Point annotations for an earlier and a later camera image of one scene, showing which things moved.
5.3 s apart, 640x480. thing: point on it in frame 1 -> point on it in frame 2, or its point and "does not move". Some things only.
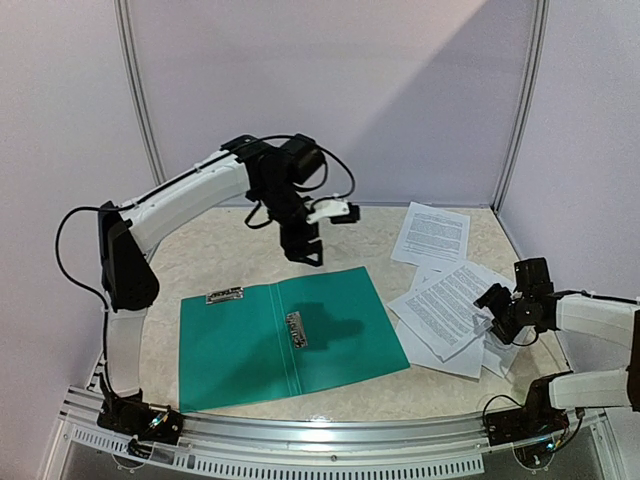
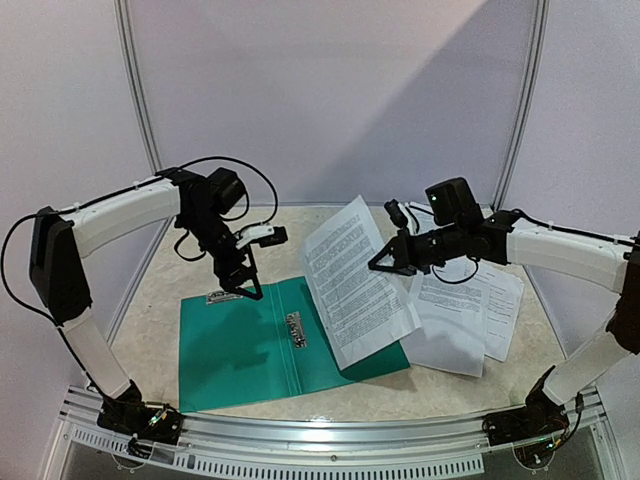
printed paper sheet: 443,312 -> 362,309
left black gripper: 290,242 -> 246,273
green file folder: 283,335 does not move
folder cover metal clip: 224,295 does not move
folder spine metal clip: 297,328 does not move
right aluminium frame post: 543,8 does not move
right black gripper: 501,307 -> 403,252
